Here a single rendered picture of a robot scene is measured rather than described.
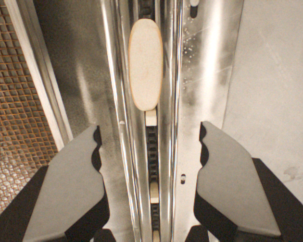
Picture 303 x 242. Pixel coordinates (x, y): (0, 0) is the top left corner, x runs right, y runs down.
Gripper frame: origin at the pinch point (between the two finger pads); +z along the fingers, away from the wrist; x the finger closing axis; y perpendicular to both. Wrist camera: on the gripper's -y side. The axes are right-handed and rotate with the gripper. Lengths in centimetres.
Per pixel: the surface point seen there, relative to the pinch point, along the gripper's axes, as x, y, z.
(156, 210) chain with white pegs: 0.4, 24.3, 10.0
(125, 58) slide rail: -2.5, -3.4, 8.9
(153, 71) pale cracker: 0.6, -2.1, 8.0
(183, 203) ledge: 4.8, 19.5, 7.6
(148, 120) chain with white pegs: -0.2, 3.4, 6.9
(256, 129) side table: 16.4, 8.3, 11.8
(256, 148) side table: 17.2, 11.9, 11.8
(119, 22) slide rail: -2.7, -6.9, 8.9
